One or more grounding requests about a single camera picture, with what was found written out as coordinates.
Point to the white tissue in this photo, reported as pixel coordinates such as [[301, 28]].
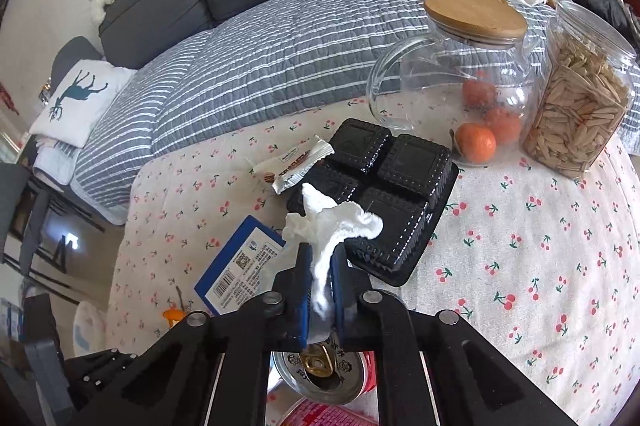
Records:
[[330, 216]]

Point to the black plastic compartment tray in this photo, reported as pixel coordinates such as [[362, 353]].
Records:
[[400, 176]]

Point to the round bamboo lid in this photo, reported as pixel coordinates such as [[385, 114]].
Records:
[[475, 15]]

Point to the grey striped quilted blanket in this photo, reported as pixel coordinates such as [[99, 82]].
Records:
[[280, 55]]

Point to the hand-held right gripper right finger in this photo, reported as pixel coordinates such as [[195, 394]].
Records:
[[339, 296]]

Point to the white snack bar wrapper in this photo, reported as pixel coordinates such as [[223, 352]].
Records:
[[300, 165]]

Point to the orange tangerine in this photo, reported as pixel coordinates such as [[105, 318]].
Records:
[[502, 123], [477, 141], [477, 91]]

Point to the glass pitcher jar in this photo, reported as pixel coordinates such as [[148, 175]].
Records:
[[425, 70]]

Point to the white deer print pillow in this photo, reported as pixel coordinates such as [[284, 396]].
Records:
[[80, 100]]

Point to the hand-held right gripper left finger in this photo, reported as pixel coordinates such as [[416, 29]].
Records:
[[300, 301]]

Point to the blue white cardboard box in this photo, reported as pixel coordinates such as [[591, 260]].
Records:
[[240, 256]]

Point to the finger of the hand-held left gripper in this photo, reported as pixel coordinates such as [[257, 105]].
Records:
[[100, 371]]

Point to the clear jar of sunflower seeds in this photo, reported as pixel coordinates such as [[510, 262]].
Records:
[[575, 115]]

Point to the cherry print tablecloth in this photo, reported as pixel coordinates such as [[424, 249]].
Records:
[[500, 256]]

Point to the red wall ornament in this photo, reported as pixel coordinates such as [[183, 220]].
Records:
[[6, 98]]

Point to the red drink can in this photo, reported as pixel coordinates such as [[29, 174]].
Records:
[[320, 381]]

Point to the grey padded chair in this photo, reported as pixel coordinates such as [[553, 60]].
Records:
[[15, 206]]

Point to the orange peel piece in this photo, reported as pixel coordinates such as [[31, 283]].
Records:
[[172, 317]]

